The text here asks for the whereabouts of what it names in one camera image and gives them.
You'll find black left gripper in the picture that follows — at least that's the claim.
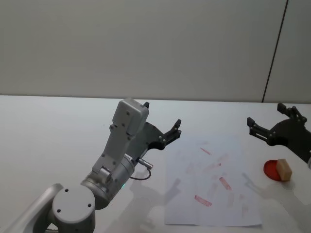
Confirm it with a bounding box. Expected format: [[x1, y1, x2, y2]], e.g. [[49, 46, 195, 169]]
[[126, 101, 183, 163]]

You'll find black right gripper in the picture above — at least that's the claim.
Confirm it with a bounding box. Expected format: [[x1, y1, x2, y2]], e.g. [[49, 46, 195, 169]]
[[246, 102, 311, 164]]

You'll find round red ink pad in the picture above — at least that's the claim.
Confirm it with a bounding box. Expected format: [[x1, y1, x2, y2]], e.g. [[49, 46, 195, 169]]
[[263, 159, 284, 182]]

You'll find pale wooden stamp block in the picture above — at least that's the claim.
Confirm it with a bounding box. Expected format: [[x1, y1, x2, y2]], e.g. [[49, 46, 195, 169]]
[[276, 158, 293, 182]]

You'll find white paper with red stamps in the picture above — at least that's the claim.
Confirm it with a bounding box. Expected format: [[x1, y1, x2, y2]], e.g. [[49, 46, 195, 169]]
[[164, 134, 263, 226]]

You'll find thin dark cable, silver plug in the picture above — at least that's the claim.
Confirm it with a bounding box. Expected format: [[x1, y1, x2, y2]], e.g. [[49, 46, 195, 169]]
[[128, 157, 154, 182]]

